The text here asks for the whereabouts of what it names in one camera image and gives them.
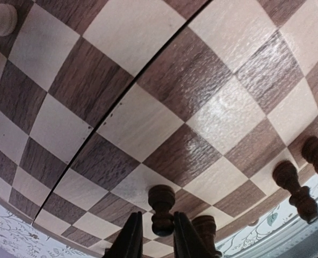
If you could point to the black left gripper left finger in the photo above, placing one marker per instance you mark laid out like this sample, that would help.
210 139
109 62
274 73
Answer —
129 242

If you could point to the dark pawn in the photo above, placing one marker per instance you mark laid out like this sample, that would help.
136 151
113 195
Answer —
285 176
161 199

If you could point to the light pawn three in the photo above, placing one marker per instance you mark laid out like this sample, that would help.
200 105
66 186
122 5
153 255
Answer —
8 19

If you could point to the dark wooden king piece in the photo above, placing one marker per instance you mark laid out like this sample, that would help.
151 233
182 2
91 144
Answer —
206 228

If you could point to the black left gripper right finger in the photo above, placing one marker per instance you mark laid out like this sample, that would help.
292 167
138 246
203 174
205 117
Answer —
187 242

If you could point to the wooden chess board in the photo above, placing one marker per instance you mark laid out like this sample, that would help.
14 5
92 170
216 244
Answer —
211 95

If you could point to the front aluminium rail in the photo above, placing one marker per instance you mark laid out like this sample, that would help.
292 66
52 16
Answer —
282 233

